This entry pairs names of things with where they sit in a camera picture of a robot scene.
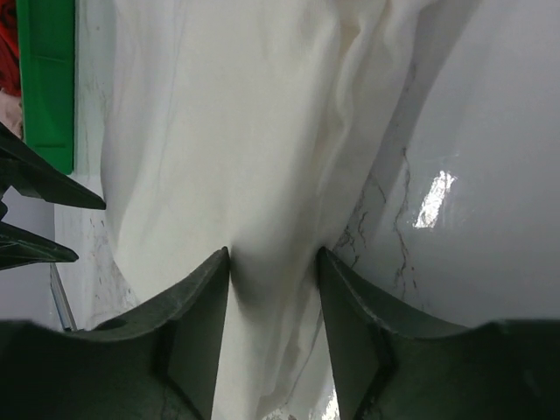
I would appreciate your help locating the left aluminium frame post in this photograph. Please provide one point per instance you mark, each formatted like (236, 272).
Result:
(62, 305)

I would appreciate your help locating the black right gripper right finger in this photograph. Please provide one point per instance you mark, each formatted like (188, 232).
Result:
(390, 360)

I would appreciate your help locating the green plastic basket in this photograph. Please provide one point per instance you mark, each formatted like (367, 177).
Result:
(46, 37)

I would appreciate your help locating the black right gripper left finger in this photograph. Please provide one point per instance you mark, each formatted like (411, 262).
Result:
(186, 322)

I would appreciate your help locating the white t shirt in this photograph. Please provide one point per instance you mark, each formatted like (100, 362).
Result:
(253, 125)

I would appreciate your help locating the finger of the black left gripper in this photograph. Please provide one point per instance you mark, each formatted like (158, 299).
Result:
(32, 176)
(20, 247)

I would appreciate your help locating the pink t shirt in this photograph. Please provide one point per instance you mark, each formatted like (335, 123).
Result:
(11, 113)

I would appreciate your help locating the red t shirt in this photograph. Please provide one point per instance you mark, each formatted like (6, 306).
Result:
(10, 73)

